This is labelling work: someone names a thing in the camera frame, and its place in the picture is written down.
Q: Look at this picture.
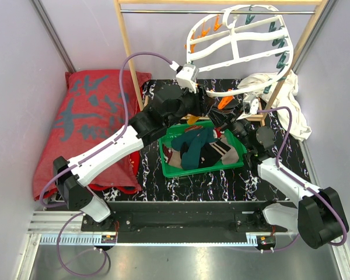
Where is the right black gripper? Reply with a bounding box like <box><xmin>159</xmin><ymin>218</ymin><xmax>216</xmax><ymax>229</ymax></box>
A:
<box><xmin>208</xmin><ymin>103</ymin><xmax>255</xmax><ymax>151</ymax></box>

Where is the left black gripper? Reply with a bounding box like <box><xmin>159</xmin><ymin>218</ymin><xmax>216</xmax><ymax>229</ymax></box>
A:
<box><xmin>165</xmin><ymin>83</ymin><xmax>216</xmax><ymax>128</ymax></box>

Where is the orange clip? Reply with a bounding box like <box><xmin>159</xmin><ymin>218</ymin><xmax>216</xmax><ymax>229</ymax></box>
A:
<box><xmin>218</xmin><ymin>96</ymin><xmax>234</xmax><ymax>110</ymax></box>

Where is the dark teal sock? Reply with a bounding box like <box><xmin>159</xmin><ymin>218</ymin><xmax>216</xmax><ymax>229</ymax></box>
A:
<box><xmin>171</xmin><ymin>127</ymin><xmax>215</xmax><ymax>170</ymax></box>

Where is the white oval clip hanger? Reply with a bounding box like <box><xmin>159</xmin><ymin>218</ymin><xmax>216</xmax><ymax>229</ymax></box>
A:
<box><xmin>184</xmin><ymin>4</ymin><xmax>295</xmax><ymax>100</ymax></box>

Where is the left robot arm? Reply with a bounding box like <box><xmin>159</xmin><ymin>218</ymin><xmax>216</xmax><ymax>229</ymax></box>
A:
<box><xmin>53</xmin><ymin>85</ymin><xmax>216</xmax><ymax>231</ymax></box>

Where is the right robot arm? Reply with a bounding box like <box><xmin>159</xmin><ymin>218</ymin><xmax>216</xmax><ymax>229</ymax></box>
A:
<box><xmin>208</xmin><ymin>105</ymin><xmax>349</xmax><ymax>249</ymax></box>

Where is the brown orange striped sock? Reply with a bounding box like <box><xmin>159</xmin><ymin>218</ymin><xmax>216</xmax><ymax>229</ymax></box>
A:
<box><xmin>184</xmin><ymin>125</ymin><xmax>205</xmax><ymax>134</ymax></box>

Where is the grey black sock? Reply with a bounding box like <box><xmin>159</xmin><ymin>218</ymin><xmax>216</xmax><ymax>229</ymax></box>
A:
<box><xmin>221</xmin><ymin>142</ymin><xmax>239</xmax><ymax>165</ymax></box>

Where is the black striped sock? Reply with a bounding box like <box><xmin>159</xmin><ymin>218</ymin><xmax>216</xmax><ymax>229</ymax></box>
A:
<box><xmin>198</xmin><ymin>141</ymin><xmax>230</xmax><ymax>168</ymax></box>

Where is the white crumpled cloth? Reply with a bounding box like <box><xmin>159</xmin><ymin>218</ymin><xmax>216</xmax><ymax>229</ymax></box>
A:
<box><xmin>237</xmin><ymin>71</ymin><xmax>312</xmax><ymax>142</ymax></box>

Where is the black marbled mat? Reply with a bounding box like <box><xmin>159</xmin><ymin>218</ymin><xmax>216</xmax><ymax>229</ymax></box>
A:
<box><xmin>93</xmin><ymin>79</ymin><xmax>311</xmax><ymax>202</ymax></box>

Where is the green plastic basket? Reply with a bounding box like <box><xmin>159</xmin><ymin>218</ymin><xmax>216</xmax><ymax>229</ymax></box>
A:
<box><xmin>158</xmin><ymin>124</ymin><xmax>247</xmax><ymax>178</ymax></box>

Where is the metal hanging rod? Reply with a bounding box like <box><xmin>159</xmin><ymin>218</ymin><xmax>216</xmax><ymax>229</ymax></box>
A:
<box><xmin>121</xmin><ymin>9</ymin><xmax>315</xmax><ymax>15</ymax></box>

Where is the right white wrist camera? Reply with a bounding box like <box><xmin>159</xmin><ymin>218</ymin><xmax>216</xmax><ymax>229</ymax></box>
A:
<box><xmin>241</xmin><ymin>96</ymin><xmax>260</xmax><ymax>118</ymax></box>

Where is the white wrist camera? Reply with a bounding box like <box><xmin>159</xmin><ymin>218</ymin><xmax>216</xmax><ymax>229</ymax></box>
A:
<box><xmin>170</xmin><ymin>61</ymin><xmax>199</xmax><ymax>93</ymax></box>
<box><xmin>241</xmin><ymin>96</ymin><xmax>260</xmax><ymax>118</ymax></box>

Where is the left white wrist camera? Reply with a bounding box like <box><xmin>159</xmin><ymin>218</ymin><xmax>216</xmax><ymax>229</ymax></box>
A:
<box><xmin>170</xmin><ymin>61</ymin><xmax>199</xmax><ymax>93</ymax></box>

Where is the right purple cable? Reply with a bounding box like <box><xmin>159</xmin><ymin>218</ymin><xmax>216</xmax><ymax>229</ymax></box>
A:
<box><xmin>256</xmin><ymin>106</ymin><xmax>348</xmax><ymax>253</ymax></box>

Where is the purple cable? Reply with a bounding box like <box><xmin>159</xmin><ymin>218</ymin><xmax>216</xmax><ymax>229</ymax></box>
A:
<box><xmin>256</xmin><ymin>106</ymin><xmax>348</xmax><ymax>253</ymax></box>
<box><xmin>39</xmin><ymin>51</ymin><xmax>179</xmax><ymax>277</ymax></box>

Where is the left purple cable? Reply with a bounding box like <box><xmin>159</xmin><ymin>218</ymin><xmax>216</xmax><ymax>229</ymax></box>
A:
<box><xmin>39</xmin><ymin>51</ymin><xmax>179</xmax><ymax>277</ymax></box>

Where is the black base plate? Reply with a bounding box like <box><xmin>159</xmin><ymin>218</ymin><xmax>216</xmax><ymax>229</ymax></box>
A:
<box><xmin>81</xmin><ymin>201</ymin><xmax>296</xmax><ymax>246</ymax></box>

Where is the wooden clothes rack frame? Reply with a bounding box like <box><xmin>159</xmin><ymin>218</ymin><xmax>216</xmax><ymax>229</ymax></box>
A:
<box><xmin>113</xmin><ymin>0</ymin><xmax>330</xmax><ymax>144</ymax></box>

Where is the aluminium rail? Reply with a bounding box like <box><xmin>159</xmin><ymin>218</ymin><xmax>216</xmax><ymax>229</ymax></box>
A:
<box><xmin>29</xmin><ymin>212</ymin><xmax>347</xmax><ymax>247</ymax></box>

